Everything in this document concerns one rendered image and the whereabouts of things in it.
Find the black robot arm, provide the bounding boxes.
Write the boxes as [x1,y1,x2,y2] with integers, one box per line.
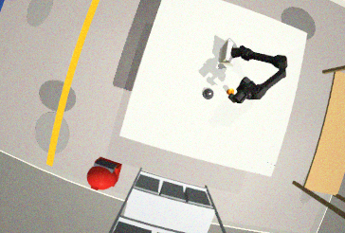
[230,45,288,104]

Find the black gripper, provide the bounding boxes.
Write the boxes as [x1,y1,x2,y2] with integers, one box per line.
[228,76,251,103]

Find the orange tapered knob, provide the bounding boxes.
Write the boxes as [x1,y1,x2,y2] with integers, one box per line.
[227,88,234,94]

